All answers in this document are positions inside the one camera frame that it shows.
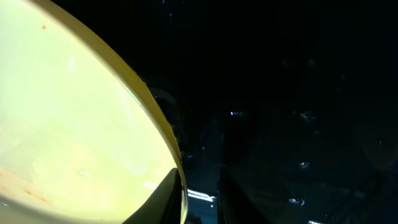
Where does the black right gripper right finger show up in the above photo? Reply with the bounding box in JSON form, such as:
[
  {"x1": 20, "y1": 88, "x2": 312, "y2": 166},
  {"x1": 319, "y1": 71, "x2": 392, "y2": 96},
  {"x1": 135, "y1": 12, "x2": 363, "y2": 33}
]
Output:
[{"x1": 217, "y1": 168, "x2": 272, "y2": 224}]

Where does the yellow plate with sauce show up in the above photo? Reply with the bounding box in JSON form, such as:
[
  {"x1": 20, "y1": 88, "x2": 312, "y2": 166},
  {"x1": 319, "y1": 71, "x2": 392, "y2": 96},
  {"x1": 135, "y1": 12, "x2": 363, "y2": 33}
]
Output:
[{"x1": 1, "y1": 0, "x2": 188, "y2": 224}]

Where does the round black serving tray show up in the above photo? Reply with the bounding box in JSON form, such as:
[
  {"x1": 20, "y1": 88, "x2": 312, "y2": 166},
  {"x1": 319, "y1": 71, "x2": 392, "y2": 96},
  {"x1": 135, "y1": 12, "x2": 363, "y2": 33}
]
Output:
[{"x1": 58, "y1": 0, "x2": 397, "y2": 223}]

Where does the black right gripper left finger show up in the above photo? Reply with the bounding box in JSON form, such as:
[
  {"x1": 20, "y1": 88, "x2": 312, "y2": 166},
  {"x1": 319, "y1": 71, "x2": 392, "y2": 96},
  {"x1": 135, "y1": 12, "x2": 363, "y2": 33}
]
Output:
[{"x1": 123, "y1": 168, "x2": 182, "y2": 224}]

